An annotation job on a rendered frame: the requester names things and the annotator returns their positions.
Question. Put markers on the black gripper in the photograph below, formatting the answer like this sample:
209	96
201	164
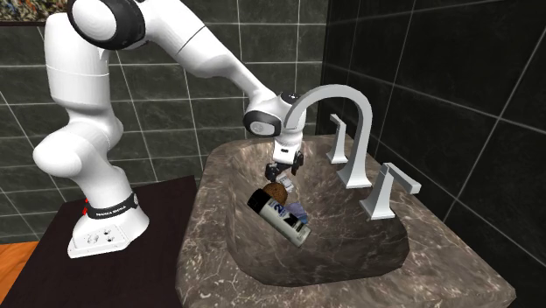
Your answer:
273	171

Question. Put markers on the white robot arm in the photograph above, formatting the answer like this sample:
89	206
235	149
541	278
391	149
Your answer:
81	85

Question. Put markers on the brown round fruit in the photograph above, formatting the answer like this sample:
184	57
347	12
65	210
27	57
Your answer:
276	192

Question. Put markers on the grey can with black cap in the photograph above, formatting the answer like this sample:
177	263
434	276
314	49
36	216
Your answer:
277	215

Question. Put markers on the clear blue bottle white cap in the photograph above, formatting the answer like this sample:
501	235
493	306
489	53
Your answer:
298	211

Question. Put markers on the silver curved faucet spout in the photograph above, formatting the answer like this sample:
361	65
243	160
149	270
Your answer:
362	140

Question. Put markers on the dark robot stand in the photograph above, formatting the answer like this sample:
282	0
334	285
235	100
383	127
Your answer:
140	273

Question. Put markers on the brown marble sink vanity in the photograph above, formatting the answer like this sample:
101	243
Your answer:
426	264

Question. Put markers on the colourful wall picture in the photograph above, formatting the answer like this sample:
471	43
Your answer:
30	9

